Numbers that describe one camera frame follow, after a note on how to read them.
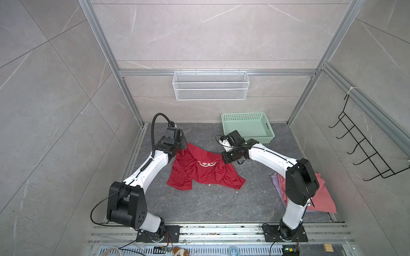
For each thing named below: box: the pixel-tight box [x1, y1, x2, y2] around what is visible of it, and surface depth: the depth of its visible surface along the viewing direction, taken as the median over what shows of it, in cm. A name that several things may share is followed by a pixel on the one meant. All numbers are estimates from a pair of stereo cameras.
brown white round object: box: [172, 246, 190, 256], surface depth 68 cm
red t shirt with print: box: [166, 142, 247, 191], surface depth 93 cm
